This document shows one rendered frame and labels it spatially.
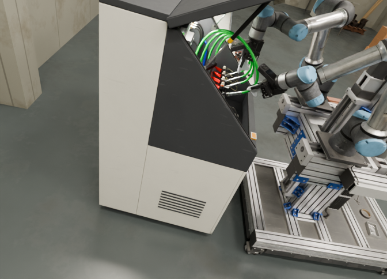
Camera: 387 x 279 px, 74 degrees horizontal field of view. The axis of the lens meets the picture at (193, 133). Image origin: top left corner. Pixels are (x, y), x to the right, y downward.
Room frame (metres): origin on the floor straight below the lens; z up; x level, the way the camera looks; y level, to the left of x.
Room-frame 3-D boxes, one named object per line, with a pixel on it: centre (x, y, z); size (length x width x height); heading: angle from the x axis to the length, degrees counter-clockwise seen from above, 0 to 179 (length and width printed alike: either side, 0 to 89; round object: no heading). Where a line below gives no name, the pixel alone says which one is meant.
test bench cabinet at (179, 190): (1.39, -0.05, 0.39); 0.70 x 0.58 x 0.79; 3
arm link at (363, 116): (1.22, -0.81, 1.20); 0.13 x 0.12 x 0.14; 177
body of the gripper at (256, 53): (1.39, -0.16, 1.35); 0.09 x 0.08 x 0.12; 93
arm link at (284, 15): (1.45, -0.24, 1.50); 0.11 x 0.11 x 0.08; 41
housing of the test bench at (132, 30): (1.72, 0.40, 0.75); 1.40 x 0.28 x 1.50; 3
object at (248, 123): (1.40, -0.31, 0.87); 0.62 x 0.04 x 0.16; 3
